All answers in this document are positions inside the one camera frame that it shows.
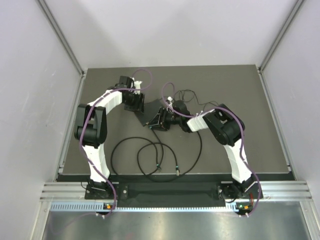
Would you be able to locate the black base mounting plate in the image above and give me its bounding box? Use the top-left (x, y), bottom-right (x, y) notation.
top-left (85, 181), bottom-right (263, 209)

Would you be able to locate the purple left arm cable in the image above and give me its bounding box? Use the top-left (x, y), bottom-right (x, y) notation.
top-left (48, 68), bottom-right (154, 236)

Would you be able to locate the slotted grey cable duct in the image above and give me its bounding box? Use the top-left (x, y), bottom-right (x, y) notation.
top-left (50, 201), bottom-right (250, 213)

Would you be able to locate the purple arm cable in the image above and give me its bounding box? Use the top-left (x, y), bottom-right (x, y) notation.
top-left (48, 68), bottom-right (154, 236)
top-left (161, 81), bottom-right (262, 217)

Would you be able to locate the aluminium front frame rail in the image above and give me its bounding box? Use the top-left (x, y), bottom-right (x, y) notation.
top-left (40, 180), bottom-right (312, 202)

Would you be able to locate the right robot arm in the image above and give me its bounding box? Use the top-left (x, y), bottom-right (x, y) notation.
top-left (146, 100), bottom-right (257, 198)

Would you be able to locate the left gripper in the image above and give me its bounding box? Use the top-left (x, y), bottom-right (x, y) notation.
top-left (124, 91), bottom-right (145, 114)

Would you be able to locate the black ethernet cable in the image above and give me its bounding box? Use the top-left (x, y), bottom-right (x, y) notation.
top-left (110, 126), bottom-right (165, 179)
top-left (136, 131), bottom-right (203, 183)

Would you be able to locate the thin black power cable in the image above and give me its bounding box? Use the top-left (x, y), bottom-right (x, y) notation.
top-left (173, 89), bottom-right (221, 111)

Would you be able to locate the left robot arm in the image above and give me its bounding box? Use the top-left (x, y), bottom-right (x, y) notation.
top-left (74, 76), bottom-right (145, 199)

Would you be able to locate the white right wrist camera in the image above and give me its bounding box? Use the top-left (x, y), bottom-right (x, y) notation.
top-left (165, 96), bottom-right (173, 110)

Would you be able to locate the dark grey network switch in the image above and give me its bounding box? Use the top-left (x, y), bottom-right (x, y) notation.
top-left (134, 99), bottom-right (163, 127)

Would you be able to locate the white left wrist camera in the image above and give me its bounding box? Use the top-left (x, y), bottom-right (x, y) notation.
top-left (131, 77), bottom-right (142, 95)

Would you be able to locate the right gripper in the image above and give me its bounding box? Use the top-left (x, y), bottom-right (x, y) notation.
top-left (148, 107), bottom-right (182, 132)

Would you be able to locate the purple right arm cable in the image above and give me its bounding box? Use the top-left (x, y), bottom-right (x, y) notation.
top-left (161, 81), bottom-right (262, 217)

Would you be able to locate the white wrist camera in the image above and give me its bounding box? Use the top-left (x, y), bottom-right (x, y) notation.
top-left (131, 77), bottom-right (142, 95)
top-left (165, 96), bottom-right (173, 110)

